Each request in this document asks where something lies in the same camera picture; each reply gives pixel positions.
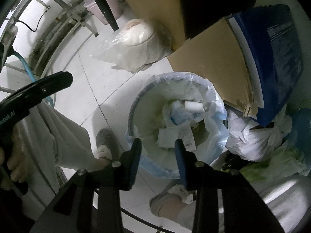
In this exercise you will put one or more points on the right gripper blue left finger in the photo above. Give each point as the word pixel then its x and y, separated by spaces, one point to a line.
pixel 129 165

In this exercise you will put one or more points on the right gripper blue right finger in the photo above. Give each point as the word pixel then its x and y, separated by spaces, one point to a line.
pixel 186 162

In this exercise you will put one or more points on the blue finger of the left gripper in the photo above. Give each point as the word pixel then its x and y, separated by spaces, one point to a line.
pixel 48 83

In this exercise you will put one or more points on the white paper tag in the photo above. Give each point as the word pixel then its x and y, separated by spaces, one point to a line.
pixel 186 135

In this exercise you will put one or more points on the blue white wrapper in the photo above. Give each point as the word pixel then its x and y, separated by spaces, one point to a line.
pixel 180 116

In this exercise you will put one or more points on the blue-lined trash bin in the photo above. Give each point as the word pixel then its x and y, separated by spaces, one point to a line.
pixel 177 105

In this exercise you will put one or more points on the person's left hand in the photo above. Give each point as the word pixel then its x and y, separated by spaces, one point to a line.
pixel 16 163

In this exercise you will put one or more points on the grey slipper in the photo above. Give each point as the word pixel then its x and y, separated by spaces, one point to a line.
pixel 170 202
pixel 107 145

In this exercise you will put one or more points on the white plastic bag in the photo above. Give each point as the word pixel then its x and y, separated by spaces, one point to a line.
pixel 253 143

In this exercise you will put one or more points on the stainless steel sink stand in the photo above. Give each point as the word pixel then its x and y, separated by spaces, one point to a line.
pixel 34 32

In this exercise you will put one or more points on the bagged white rice cooker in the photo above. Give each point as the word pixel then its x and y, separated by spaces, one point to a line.
pixel 137 43

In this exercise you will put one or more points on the blue water jug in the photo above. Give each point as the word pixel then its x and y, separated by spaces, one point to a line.
pixel 300 134

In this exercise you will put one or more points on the blue cardboard box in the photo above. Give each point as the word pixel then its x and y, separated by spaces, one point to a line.
pixel 253 59

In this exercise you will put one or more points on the brown cardboard sheet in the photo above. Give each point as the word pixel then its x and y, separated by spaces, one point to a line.
pixel 166 12

